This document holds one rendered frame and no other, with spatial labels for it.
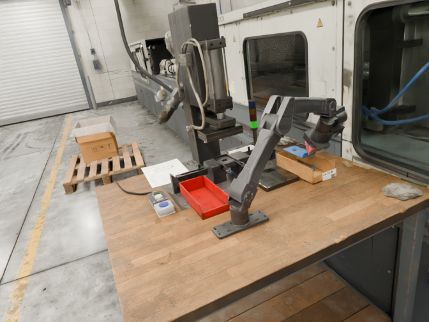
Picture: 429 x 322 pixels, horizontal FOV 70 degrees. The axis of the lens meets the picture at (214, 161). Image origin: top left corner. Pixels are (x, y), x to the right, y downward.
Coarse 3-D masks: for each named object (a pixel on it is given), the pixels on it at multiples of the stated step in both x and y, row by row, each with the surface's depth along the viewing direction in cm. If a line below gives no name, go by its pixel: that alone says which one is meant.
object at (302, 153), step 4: (288, 148) 145; (292, 148) 144; (296, 148) 144; (300, 148) 143; (292, 152) 140; (296, 152) 140; (300, 152) 139; (304, 152) 138; (300, 156) 135; (304, 156) 133; (308, 156) 134
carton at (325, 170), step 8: (280, 152) 147; (288, 152) 149; (280, 160) 145; (288, 160) 139; (296, 160) 152; (304, 160) 147; (312, 160) 142; (320, 160) 136; (328, 160) 132; (288, 168) 141; (296, 168) 135; (304, 168) 130; (320, 168) 138; (328, 168) 133; (304, 176) 131; (312, 176) 126; (320, 176) 128; (328, 176) 130; (312, 184) 128
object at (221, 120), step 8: (200, 112) 154; (208, 112) 155; (224, 112) 136; (208, 120) 142; (216, 120) 134; (224, 120) 133; (232, 120) 134; (208, 128) 140; (216, 128) 135; (224, 128) 136; (232, 128) 136; (240, 128) 138; (200, 136) 138; (208, 136) 132; (216, 136) 134; (224, 136) 135
